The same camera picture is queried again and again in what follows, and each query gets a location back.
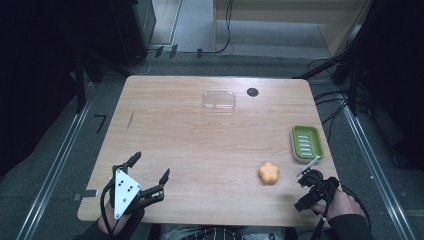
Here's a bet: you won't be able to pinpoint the orange flower-shaped soap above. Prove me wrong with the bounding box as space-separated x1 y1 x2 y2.
257 161 281 186

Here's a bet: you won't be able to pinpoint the bundle of black floor cables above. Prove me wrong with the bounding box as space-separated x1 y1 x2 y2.
306 57 353 143

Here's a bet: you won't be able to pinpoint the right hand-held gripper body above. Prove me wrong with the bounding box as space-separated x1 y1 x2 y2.
295 155 341 205

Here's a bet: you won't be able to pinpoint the black hanging cable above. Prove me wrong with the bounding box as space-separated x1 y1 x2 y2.
196 0 235 56

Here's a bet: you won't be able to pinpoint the person's right hand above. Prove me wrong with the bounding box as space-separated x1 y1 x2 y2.
311 187 365 222

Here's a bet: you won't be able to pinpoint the clear plastic box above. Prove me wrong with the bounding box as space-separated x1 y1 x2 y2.
202 90 237 113

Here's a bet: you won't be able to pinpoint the person's left hand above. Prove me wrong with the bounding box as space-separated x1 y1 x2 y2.
97 200 134 238

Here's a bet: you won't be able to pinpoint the grey tape tab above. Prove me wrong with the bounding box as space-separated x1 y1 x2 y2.
73 189 100 202

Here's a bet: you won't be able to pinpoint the metal floor rail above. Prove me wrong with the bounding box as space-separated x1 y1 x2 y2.
342 105 418 240
15 83 95 240

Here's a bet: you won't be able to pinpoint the dark curtain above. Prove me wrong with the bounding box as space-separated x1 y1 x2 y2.
0 0 113 179
348 0 424 169

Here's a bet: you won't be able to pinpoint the green soap dish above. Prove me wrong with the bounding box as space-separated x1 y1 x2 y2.
290 124 325 164

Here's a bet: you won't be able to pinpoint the black cabinet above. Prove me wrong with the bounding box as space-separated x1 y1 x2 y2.
109 0 158 67

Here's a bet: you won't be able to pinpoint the white floor cable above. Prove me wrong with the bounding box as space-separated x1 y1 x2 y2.
128 49 159 76

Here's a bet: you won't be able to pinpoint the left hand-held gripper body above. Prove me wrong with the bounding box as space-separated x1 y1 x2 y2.
100 162 148 221

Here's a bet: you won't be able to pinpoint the light wooden furniture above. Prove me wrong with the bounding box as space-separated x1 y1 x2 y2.
212 0 374 57

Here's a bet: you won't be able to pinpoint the black stand legs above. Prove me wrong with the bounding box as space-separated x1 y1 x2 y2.
73 46 134 114
293 39 363 117

